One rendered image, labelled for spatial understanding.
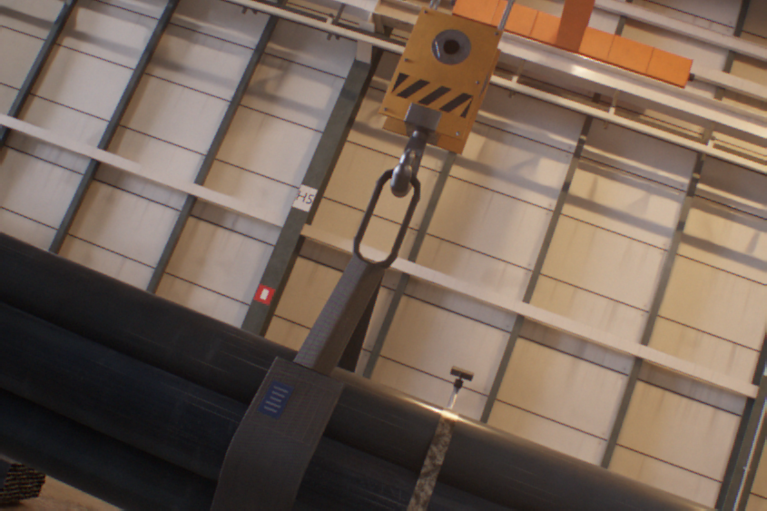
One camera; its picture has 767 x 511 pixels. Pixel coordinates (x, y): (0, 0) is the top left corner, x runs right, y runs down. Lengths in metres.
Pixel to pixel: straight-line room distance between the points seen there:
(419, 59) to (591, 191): 8.67
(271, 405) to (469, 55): 0.95
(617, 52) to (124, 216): 6.69
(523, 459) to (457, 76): 0.90
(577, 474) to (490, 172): 9.01
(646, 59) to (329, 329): 9.04
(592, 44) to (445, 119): 8.59
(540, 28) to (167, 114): 5.10
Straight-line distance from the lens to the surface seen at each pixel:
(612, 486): 1.68
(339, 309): 1.76
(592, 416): 10.13
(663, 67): 10.51
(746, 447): 10.20
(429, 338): 10.07
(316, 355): 1.67
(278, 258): 10.11
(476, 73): 1.98
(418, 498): 1.55
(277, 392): 1.62
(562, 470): 1.65
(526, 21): 10.53
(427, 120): 1.93
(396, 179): 1.89
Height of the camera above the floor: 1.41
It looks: 12 degrees up
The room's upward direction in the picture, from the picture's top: 21 degrees clockwise
